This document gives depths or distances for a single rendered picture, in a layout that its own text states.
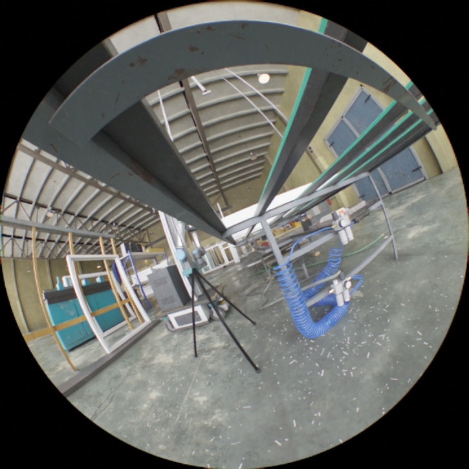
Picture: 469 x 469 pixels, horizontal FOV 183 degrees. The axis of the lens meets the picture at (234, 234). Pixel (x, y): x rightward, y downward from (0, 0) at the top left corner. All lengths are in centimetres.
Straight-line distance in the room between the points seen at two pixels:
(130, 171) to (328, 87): 23
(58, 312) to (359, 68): 392
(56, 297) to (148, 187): 368
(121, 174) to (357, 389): 86
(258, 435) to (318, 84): 93
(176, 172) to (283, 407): 85
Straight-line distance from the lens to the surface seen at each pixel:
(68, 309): 386
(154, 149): 16
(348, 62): 16
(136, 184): 17
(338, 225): 92
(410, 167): 664
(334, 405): 75
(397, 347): 88
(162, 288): 191
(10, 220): 255
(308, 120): 24
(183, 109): 902
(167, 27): 562
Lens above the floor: 71
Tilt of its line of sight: 6 degrees up
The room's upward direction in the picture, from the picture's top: 24 degrees counter-clockwise
